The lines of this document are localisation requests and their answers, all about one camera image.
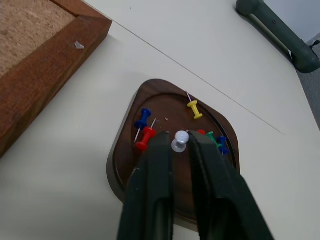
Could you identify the red pushpin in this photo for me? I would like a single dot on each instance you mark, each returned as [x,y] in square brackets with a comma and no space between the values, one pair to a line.
[201,131]
[146,138]

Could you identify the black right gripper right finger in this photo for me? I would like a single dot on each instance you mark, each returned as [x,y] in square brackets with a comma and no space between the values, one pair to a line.
[220,190]

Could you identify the dark wooden tray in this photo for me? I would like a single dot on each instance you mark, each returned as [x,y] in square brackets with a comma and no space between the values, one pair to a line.
[175,160]

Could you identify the white pushpin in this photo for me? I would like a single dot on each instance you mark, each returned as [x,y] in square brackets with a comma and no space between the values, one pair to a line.
[179,143]

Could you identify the dark green table clamp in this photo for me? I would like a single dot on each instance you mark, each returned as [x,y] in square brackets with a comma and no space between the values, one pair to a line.
[282,32]

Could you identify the clear plastic scrap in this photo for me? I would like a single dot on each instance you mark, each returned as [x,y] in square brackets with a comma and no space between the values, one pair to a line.
[78,45]

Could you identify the blue pushpin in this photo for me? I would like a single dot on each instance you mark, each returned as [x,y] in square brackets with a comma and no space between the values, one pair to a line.
[222,144]
[143,119]

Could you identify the green pushpin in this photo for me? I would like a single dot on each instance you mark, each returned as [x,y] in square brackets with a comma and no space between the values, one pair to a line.
[211,136]

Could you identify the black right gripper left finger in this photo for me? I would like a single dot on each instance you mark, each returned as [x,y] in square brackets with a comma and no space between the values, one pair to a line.
[147,190]

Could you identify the wood-framed cork board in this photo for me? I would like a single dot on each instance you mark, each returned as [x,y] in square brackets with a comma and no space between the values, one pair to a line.
[37,55]

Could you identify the yellow pushpin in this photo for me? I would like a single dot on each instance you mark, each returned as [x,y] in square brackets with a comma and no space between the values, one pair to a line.
[194,109]

